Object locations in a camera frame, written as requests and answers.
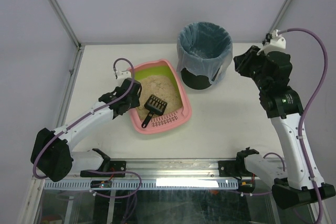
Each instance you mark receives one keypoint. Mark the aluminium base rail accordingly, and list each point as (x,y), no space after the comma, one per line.
(170,166)

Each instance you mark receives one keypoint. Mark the black slotted litter scoop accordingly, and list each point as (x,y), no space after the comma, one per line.
(155,106)

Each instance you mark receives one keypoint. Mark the aluminium frame post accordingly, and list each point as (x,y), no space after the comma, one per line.
(65,23)
(286,6)

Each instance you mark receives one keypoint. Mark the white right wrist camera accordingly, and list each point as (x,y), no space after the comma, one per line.
(273,41)

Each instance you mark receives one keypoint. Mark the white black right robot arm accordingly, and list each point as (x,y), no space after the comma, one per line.
(301,183)

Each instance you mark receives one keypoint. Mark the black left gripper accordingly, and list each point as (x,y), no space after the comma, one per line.
(130,93)

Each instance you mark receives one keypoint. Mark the aluminium left frame post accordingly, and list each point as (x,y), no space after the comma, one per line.
(65,23)

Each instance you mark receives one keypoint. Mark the black bin with blue liner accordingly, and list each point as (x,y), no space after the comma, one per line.
(205,51)

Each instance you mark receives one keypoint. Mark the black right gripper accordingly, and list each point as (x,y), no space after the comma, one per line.
(247,61)

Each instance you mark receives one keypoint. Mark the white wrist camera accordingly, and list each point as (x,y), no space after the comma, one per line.
(122,74)
(273,41)

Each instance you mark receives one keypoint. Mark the beige pellet cat litter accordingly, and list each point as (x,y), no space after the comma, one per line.
(163,88)

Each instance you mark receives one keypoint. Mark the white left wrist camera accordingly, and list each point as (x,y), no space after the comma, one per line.
(122,74)

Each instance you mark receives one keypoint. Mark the pink cat litter box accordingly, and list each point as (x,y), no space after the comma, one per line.
(171,120)

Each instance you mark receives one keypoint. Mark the white slotted cable duct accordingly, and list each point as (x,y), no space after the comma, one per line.
(146,184)

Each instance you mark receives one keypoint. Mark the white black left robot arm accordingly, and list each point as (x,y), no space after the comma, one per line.
(53,155)

